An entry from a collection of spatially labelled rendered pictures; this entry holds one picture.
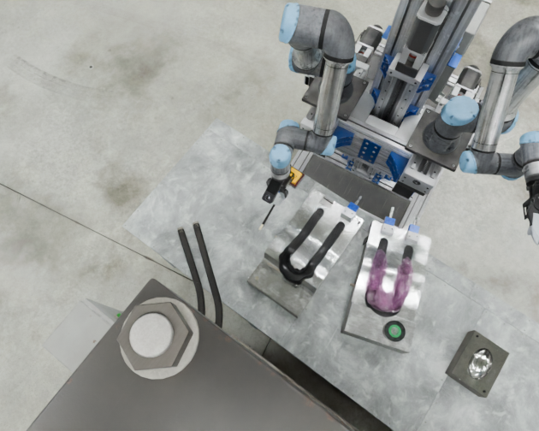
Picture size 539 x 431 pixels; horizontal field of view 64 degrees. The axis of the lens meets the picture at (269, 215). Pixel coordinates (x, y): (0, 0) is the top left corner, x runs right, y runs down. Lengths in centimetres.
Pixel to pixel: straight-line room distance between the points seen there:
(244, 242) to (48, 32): 266
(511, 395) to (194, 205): 153
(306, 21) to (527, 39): 62
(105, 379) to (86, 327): 61
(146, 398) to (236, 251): 131
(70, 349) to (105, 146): 214
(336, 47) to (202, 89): 201
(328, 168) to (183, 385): 220
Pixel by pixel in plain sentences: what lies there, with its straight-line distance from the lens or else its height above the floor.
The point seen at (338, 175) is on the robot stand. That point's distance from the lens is 271.
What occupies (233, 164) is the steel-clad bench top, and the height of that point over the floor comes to 80.
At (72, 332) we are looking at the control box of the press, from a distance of 130.
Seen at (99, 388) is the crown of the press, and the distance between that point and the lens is 69.
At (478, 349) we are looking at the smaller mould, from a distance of 194.
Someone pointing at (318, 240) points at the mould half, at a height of 88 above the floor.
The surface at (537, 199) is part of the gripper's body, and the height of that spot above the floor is 146.
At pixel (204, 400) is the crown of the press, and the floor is 201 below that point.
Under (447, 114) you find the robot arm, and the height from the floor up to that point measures 125.
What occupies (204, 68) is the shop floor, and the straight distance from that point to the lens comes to 342.
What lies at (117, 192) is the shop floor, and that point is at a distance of 306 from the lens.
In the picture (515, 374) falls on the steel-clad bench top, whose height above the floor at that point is 80.
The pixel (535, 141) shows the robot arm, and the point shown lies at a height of 147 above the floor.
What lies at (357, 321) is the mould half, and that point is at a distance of 177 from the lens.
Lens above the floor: 264
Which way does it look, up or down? 70 degrees down
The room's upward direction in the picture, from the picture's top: 3 degrees counter-clockwise
